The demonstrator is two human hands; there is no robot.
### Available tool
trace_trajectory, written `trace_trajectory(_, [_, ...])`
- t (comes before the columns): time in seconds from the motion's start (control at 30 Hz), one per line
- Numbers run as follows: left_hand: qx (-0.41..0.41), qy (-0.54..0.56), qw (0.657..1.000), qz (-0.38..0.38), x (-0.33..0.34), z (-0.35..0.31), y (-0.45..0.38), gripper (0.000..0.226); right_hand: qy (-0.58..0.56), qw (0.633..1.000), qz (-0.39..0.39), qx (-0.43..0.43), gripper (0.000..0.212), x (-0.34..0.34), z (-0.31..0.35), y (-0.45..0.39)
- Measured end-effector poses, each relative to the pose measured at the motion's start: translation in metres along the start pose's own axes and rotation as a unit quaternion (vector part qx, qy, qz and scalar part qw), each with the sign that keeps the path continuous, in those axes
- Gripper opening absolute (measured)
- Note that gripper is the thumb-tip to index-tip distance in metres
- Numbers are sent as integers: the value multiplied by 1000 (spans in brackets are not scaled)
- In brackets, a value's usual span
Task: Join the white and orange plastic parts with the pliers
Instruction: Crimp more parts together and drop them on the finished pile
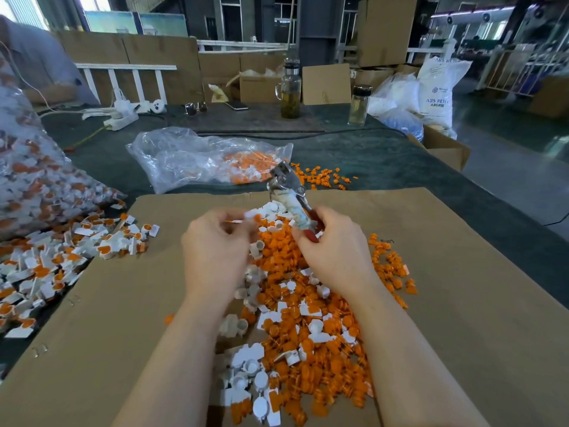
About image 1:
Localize person's left hand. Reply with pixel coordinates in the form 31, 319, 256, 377
180, 207, 261, 305

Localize person's right hand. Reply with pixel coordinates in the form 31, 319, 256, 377
292, 205, 380, 297

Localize silver red-handled pliers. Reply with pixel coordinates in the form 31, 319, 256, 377
267, 161, 324, 235

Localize pile of orange and white parts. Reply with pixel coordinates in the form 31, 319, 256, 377
162, 202, 419, 427

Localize pile of assembled white-orange parts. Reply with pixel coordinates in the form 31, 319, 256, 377
0, 200, 163, 386

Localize person's left forearm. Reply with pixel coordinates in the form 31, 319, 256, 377
114, 293, 234, 427

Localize person's right forearm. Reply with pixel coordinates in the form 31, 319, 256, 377
347, 284, 490, 427

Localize scatter of orange offcuts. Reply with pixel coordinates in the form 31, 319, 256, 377
292, 163, 359, 191

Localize small clear plastic bag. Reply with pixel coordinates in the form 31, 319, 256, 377
126, 127, 295, 194

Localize brown cardboard sheet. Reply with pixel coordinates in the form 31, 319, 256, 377
0, 192, 273, 427
268, 187, 569, 427

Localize open brown cardboard box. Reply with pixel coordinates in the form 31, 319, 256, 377
407, 125, 472, 171

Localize glass bottle with black lid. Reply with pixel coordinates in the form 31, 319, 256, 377
347, 85, 373, 127

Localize clear blue plastic bag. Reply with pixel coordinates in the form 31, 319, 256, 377
367, 74, 426, 141

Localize white power strip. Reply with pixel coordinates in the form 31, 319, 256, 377
82, 98, 167, 132

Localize flat brown cardboard panel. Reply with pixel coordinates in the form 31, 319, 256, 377
302, 63, 352, 106

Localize open cardboard box with paper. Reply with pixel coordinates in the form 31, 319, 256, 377
226, 66, 288, 104

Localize glass tea jar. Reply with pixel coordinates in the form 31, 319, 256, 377
276, 59, 303, 119

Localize large clear bag of seals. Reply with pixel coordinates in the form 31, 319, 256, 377
0, 53, 126, 241

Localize white woven sack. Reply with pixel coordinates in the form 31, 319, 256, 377
417, 38, 473, 139

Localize row of upright cardboard sheets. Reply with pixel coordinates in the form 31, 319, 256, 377
53, 31, 293, 106

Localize dark steel pillar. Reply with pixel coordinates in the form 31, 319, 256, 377
298, 0, 346, 66

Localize tall brown cardboard box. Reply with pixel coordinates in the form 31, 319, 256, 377
356, 0, 419, 68

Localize white metal rack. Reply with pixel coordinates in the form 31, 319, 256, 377
478, 43, 569, 98

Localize white railing frame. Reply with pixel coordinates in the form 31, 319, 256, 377
75, 63, 178, 106

